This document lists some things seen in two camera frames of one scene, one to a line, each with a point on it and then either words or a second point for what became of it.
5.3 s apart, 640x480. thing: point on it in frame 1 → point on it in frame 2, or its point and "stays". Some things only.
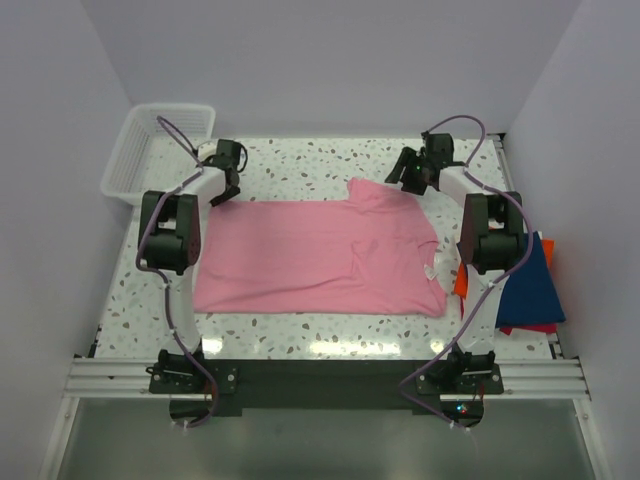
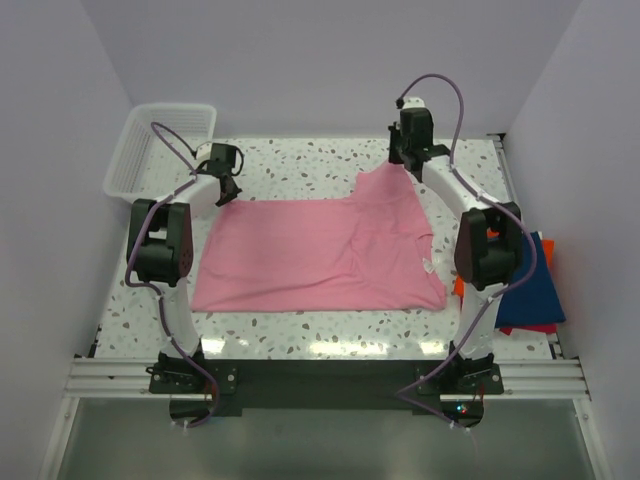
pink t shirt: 367,254 stays
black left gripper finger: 230,192 stays
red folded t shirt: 549,328 stays
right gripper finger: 405,157 → 396,149
